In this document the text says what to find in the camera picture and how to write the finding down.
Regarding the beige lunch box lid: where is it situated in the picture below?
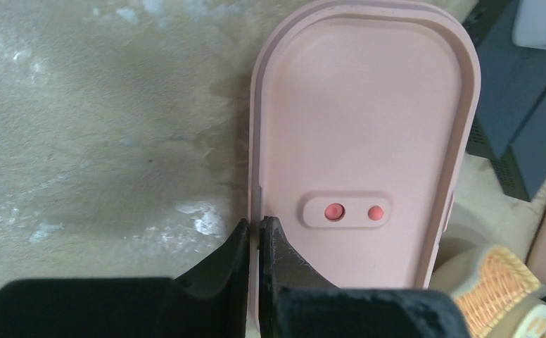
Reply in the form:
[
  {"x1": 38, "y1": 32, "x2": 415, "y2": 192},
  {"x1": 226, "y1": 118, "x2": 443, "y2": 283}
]
[{"x1": 429, "y1": 227, "x2": 546, "y2": 337}]

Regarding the pink lunch box lid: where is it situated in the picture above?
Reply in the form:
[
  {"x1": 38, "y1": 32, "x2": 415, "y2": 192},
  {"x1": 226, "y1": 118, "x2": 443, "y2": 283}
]
[{"x1": 248, "y1": 1, "x2": 481, "y2": 321}]

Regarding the white small device box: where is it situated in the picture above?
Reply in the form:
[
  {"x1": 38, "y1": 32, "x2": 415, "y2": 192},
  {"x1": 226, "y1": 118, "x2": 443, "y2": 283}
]
[{"x1": 512, "y1": 0, "x2": 546, "y2": 50}]

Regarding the black box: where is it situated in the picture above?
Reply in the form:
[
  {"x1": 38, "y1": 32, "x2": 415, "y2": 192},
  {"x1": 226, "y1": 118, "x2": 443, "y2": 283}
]
[
  {"x1": 464, "y1": 1, "x2": 546, "y2": 160},
  {"x1": 491, "y1": 90, "x2": 546, "y2": 201}
]

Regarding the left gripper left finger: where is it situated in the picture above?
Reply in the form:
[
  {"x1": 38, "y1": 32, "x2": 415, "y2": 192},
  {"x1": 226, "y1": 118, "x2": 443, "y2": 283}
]
[{"x1": 0, "y1": 220, "x2": 249, "y2": 337}]

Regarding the woven bamboo basket tray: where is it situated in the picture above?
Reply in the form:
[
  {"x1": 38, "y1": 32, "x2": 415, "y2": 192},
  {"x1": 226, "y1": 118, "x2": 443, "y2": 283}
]
[{"x1": 450, "y1": 245, "x2": 540, "y2": 337}]

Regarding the left black box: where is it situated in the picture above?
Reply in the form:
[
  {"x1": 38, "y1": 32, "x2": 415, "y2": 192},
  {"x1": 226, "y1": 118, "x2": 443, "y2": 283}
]
[{"x1": 464, "y1": 1, "x2": 546, "y2": 160}]

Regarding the right black box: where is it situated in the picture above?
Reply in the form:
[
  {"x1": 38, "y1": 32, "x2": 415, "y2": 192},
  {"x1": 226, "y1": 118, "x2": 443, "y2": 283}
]
[{"x1": 491, "y1": 90, "x2": 546, "y2": 201}]

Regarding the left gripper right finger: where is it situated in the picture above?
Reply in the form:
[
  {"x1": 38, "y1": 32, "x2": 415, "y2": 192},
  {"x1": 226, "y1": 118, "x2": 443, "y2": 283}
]
[{"x1": 259, "y1": 217, "x2": 470, "y2": 337}]

